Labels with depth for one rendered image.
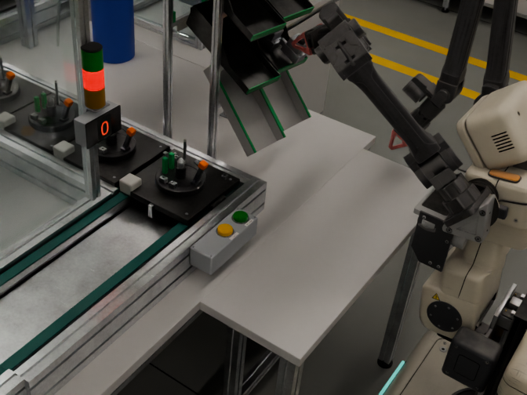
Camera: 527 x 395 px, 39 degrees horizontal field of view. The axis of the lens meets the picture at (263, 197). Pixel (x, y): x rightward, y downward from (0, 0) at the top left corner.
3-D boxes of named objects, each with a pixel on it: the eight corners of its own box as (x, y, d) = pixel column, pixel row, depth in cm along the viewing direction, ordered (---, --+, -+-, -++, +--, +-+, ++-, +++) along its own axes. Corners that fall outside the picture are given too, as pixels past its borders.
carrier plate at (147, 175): (239, 184, 211) (240, 178, 210) (187, 226, 195) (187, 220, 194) (173, 154, 221) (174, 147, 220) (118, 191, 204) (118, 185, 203)
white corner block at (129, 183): (142, 190, 206) (142, 178, 203) (131, 197, 203) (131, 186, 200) (129, 183, 208) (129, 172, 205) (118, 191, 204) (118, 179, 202)
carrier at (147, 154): (169, 151, 222) (170, 116, 214) (114, 189, 205) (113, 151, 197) (109, 123, 231) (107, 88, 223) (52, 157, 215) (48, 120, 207)
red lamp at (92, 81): (109, 85, 178) (107, 67, 175) (94, 93, 175) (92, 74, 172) (93, 78, 180) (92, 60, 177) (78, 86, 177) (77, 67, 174)
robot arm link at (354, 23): (325, 67, 160) (366, 35, 157) (310, 45, 160) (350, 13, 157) (347, 69, 201) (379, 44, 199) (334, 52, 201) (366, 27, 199)
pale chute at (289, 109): (302, 121, 234) (311, 117, 231) (274, 135, 226) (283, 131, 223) (262, 41, 232) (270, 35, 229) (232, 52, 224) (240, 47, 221)
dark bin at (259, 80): (278, 81, 213) (288, 63, 207) (246, 95, 205) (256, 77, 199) (218, 12, 218) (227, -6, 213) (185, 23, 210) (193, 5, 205)
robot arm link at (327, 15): (347, 66, 198) (372, 45, 196) (324, 39, 191) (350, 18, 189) (333, 43, 207) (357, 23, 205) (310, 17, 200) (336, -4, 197)
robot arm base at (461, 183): (474, 215, 166) (492, 190, 175) (452, 186, 166) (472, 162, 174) (445, 228, 173) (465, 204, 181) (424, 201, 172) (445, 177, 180)
